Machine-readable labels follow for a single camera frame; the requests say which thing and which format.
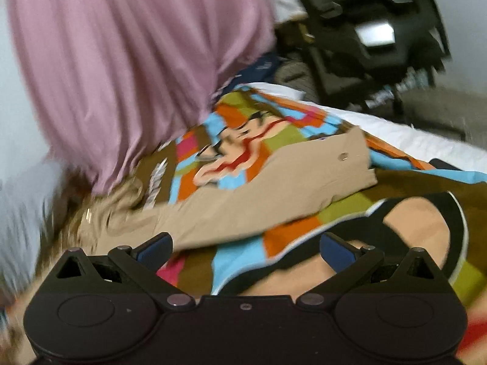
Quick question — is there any beige garment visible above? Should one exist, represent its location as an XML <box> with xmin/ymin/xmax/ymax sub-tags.
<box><xmin>73</xmin><ymin>127</ymin><xmax>377</xmax><ymax>255</ymax></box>

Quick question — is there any colourful cartoon bedspread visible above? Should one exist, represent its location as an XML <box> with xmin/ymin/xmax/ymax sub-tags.
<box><xmin>135</xmin><ymin>86</ymin><xmax>486</xmax><ymax>364</ymax></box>

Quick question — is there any grey pillow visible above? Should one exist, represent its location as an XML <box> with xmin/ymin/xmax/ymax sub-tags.
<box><xmin>1</xmin><ymin>162</ymin><xmax>69</xmax><ymax>297</ymax></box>

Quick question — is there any white mattress sheet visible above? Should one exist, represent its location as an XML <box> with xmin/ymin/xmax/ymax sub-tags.
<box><xmin>249</xmin><ymin>82</ymin><xmax>487</xmax><ymax>173</ymax></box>

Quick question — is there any pink curtain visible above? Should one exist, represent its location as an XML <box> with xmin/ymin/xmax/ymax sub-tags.
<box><xmin>7</xmin><ymin>0</ymin><xmax>274</xmax><ymax>193</ymax></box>

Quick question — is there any dark blue patterned cloth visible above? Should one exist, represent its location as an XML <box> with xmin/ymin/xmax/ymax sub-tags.
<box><xmin>219</xmin><ymin>52</ymin><xmax>281</xmax><ymax>95</ymax></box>

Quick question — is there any black office chair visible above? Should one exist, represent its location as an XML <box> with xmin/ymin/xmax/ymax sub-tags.
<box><xmin>299</xmin><ymin>0</ymin><xmax>451</xmax><ymax>107</ymax></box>

